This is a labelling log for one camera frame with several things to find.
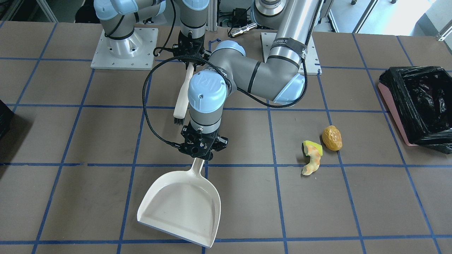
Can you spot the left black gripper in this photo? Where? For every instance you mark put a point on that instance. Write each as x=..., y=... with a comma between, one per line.
x=220, y=143

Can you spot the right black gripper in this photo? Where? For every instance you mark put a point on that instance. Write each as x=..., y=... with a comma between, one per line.
x=191, y=59

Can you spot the white hand brush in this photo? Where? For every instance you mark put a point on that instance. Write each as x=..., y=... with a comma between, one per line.
x=182, y=100

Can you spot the white plastic dustpan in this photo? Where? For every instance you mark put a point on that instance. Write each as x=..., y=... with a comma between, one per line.
x=183, y=204

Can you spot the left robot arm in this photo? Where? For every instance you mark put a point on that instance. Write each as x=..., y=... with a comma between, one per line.
x=229, y=70

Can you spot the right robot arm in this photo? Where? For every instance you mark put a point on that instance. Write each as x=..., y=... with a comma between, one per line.
x=118, y=18

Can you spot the pink bin black bag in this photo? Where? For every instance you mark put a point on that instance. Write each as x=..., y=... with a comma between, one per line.
x=420, y=102

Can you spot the apple core peel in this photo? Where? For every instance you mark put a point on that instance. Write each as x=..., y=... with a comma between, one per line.
x=313, y=164

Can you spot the yellow green sponge piece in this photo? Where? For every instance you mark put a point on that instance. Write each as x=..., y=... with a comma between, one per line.
x=309, y=148

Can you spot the yellow potato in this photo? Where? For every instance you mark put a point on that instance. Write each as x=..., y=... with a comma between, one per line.
x=331, y=137

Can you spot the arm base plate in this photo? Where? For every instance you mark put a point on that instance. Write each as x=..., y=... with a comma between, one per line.
x=134, y=53
x=312, y=63

